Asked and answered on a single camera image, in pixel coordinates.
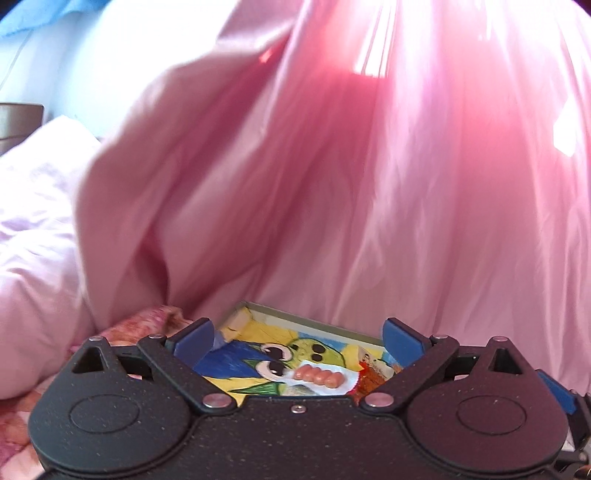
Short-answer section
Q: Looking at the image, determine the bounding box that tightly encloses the yellow cartoon packet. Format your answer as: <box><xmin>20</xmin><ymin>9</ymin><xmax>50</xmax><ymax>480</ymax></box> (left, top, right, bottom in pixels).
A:
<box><xmin>203</xmin><ymin>318</ymin><xmax>384</xmax><ymax>398</ymax></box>

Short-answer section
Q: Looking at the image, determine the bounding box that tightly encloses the floral pink blanket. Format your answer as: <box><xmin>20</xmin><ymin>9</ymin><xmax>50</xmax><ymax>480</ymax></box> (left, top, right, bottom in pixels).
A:
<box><xmin>0</xmin><ymin>305</ymin><xmax>195</xmax><ymax>480</ymax></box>

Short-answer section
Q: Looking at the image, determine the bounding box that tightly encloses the brown wooden furniture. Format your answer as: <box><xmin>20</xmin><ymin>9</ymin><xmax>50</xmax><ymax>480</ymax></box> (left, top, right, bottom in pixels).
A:
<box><xmin>0</xmin><ymin>104</ymin><xmax>44</xmax><ymax>155</ymax></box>

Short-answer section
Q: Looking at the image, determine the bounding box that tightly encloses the light blue sausage packet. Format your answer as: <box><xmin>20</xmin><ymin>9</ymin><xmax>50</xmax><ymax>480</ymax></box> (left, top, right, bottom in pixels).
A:
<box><xmin>284</xmin><ymin>362</ymin><xmax>358</xmax><ymax>397</ymax></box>

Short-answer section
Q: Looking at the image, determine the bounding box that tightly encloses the pale pink quilt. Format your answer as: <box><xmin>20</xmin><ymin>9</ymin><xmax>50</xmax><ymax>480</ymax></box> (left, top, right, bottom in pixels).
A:
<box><xmin>0</xmin><ymin>115</ymin><xmax>153</xmax><ymax>400</ymax></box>

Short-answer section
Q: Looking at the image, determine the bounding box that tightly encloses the light blue cloth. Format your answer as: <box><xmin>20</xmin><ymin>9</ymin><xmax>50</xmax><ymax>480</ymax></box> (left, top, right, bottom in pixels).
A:
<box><xmin>0</xmin><ymin>0</ymin><xmax>109</xmax><ymax>40</ymax></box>

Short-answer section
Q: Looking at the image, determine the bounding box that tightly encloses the grey cardboard box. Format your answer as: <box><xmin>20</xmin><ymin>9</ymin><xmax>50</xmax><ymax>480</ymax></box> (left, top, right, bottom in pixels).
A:
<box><xmin>215</xmin><ymin>301</ymin><xmax>402</xmax><ymax>398</ymax></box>

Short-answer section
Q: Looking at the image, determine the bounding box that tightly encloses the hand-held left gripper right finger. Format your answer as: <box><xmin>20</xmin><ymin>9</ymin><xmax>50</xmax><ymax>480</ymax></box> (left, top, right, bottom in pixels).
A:
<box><xmin>360</xmin><ymin>318</ymin><xmax>536</xmax><ymax>409</ymax></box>

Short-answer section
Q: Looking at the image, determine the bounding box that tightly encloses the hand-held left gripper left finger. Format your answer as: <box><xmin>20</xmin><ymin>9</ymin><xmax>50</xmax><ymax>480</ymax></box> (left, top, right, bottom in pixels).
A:
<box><xmin>60</xmin><ymin>318</ymin><xmax>234</xmax><ymax>413</ymax></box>

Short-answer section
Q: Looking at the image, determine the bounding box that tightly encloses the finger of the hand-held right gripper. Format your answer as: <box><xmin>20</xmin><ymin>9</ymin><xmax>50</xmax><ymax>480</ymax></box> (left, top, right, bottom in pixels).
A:
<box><xmin>536</xmin><ymin>369</ymin><xmax>578</xmax><ymax>414</ymax></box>

